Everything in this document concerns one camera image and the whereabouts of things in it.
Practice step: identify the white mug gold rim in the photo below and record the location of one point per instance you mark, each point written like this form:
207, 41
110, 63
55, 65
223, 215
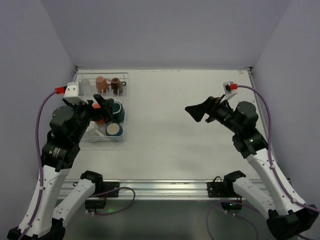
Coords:
93, 130

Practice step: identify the brown mug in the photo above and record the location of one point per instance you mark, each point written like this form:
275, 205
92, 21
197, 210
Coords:
118, 86

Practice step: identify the left black controller box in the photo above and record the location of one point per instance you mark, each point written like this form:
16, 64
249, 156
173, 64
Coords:
94, 205

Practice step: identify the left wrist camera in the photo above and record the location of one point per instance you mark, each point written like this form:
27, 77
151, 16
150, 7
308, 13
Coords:
74, 93

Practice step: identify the pink mug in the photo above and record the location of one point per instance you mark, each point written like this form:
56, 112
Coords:
102, 84

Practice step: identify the clear glass cup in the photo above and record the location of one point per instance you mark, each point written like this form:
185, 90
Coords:
84, 87

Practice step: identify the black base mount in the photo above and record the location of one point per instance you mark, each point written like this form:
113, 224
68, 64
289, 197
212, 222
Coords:
110, 187
216, 188

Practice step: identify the right round controller board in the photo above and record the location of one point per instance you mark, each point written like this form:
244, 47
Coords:
231, 208

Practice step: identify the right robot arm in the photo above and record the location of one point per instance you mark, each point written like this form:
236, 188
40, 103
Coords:
285, 212

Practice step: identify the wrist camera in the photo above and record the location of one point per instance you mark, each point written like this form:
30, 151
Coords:
230, 90
74, 93

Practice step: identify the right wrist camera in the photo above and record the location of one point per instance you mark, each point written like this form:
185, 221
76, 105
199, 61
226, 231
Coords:
230, 90

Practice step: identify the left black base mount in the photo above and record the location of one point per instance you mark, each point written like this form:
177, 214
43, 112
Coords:
110, 187

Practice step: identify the dark blue mug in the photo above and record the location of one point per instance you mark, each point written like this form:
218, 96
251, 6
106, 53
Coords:
114, 130

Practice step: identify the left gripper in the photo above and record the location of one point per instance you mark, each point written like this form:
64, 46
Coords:
92, 110

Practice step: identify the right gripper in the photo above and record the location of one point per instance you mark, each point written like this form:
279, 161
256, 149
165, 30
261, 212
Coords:
211, 109

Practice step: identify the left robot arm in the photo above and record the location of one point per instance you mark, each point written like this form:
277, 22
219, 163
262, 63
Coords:
44, 219

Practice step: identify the dark green mug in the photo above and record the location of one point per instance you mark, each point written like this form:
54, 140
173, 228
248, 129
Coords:
118, 112

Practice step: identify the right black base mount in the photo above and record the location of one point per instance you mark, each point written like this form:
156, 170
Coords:
216, 188

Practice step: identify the orange mug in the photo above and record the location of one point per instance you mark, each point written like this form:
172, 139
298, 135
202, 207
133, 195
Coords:
101, 121

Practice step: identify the white wire dish rack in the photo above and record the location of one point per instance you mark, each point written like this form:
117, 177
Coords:
109, 94

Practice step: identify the aluminium rail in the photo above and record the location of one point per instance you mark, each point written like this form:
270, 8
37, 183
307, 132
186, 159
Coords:
160, 189

